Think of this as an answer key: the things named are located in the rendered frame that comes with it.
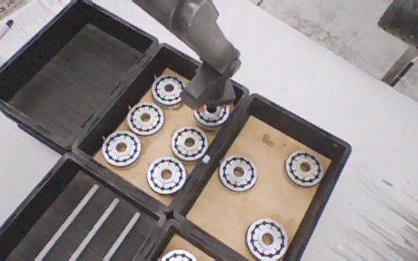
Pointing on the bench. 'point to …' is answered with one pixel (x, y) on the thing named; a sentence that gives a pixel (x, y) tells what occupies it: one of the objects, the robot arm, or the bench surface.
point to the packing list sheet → (24, 25)
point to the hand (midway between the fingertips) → (211, 107)
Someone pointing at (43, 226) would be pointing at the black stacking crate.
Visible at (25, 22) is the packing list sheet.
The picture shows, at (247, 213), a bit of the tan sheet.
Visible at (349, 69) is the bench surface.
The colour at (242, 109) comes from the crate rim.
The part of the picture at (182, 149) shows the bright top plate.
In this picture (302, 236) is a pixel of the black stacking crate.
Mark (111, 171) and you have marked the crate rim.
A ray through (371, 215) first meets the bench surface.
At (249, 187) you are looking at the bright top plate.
